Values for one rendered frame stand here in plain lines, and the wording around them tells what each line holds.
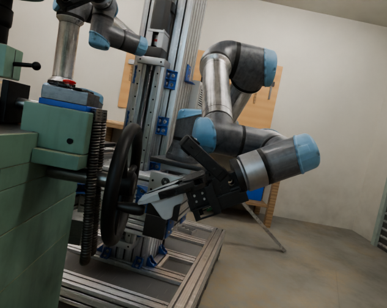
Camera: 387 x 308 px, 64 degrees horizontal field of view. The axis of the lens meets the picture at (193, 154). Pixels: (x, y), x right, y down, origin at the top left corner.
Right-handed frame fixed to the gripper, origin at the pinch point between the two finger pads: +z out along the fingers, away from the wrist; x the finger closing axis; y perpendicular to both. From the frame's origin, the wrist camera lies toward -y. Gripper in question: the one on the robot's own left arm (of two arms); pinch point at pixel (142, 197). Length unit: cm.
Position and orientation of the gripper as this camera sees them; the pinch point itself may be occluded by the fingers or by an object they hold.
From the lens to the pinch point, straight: 63.2
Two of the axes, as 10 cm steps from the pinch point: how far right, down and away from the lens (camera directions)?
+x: -0.2, -0.9, 10.0
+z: -9.4, 3.3, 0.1
